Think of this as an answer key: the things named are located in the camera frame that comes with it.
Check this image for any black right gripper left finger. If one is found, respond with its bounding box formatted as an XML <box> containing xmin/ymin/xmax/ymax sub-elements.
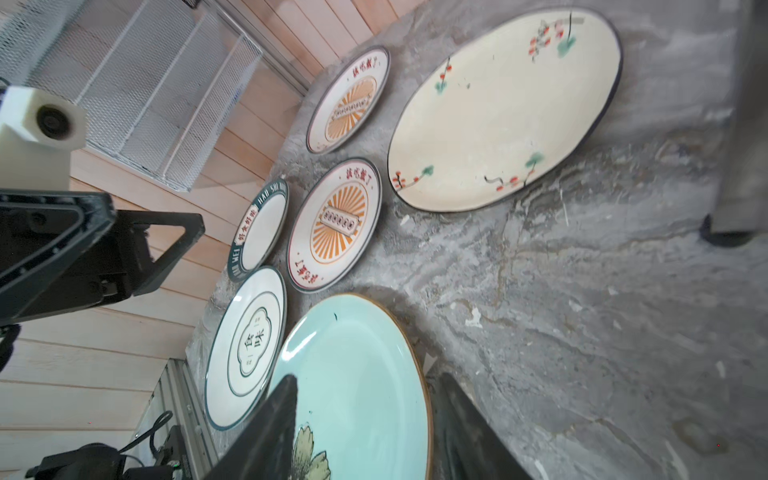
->
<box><xmin>204</xmin><ymin>375</ymin><xmax>298</xmax><ymax>480</ymax></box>

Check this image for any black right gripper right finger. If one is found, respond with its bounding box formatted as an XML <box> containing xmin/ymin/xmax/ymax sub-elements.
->
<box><xmin>433</xmin><ymin>372</ymin><xmax>531</xmax><ymax>480</ymax></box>

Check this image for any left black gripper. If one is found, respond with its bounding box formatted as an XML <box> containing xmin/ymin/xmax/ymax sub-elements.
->
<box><xmin>1</xmin><ymin>189</ymin><xmax>205</xmax><ymax>326</ymax></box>

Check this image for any mint green flower plate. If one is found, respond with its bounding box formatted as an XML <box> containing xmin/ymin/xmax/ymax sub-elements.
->
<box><xmin>269</xmin><ymin>293</ymin><xmax>433</xmax><ymax>479</ymax></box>

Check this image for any white plate green clover outline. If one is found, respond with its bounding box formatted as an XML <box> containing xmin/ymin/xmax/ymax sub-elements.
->
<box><xmin>204</xmin><ymin>266</ymin><xmax>286</xmax><ymax>431</ymax></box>

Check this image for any green rim lettered plate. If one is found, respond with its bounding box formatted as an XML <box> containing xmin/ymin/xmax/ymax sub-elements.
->
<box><xmin>227</xmin><ymin>178</ymin><xmax>290</xmax><ymax>282</ymax></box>

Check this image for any sunburst plate near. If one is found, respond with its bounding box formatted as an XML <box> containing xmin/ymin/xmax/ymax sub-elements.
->
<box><xmin>286</xmin><ymin>157</ymin><xmax>383</xmax><ymax>294</ymax></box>

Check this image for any small sunburst plate far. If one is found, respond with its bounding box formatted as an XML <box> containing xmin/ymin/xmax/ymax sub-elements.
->
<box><xmin>305</xmin><ymin>46</ymin><xmax>391</xmax><ymax>155</ymax></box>

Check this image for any cream plate with red berries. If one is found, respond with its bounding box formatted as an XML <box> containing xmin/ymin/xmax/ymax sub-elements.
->
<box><xmin>387</xmin><ymin>7</ymin><xmax>623</xmax><ymax>213</ymax></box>

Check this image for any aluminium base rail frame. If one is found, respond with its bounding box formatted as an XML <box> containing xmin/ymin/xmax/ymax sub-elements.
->
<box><xmin>127</xmin><ymin>359</ymin><xmax>218</xmax><ymax>479</ymax></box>

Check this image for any white wire mesh shelf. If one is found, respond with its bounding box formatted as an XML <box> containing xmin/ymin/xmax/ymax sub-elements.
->
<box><xmin>1</xmin><ymin>1</ymin><xmax>262</xmax><ymax>191</ymax></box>

